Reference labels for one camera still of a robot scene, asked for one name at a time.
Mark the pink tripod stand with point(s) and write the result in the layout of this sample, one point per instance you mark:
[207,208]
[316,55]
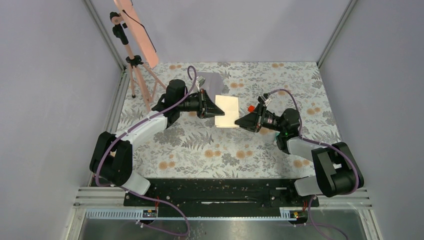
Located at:
[134,62]

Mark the small red cube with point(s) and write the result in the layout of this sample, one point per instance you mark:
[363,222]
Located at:
[251,108]

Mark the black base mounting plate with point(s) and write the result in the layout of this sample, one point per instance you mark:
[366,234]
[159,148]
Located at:
[215,197]

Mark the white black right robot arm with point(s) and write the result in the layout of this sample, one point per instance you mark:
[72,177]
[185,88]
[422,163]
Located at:
[336,171]

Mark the beige letter paper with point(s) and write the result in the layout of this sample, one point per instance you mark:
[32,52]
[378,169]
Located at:
[230,106]

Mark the pink board on tripod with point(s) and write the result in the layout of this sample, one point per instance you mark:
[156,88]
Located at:
[138,31]

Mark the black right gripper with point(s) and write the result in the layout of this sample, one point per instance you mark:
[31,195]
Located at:
[254,121]

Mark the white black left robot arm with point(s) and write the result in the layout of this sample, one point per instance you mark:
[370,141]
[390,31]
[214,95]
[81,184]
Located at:
[112,158]

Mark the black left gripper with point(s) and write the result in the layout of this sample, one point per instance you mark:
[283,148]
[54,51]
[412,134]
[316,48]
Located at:
[211,109]

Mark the grey envelope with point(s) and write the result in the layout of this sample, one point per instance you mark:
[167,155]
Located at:
[212,82]

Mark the floral patterned table mat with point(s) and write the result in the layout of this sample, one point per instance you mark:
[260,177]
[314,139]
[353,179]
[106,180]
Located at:
[196,148]

